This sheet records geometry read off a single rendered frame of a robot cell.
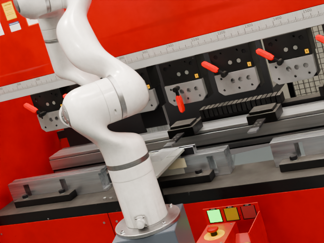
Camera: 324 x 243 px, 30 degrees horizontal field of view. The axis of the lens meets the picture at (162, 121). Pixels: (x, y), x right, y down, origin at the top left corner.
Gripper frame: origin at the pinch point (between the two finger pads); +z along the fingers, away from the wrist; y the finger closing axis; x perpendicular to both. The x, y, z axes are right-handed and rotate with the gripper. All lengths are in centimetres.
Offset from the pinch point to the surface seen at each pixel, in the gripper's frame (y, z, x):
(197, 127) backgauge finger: 12.5, 31.2, 30.2
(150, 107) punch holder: 0.7, 3.3, 15.6
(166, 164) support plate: 11.2, -10.0, 32.2
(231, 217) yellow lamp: 13, -16, 62
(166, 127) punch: 7.1, 7.7, 22.9
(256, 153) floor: 132, 278, 43
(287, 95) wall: 81, 300, 44
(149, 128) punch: 10.6, 7.0, 17.0
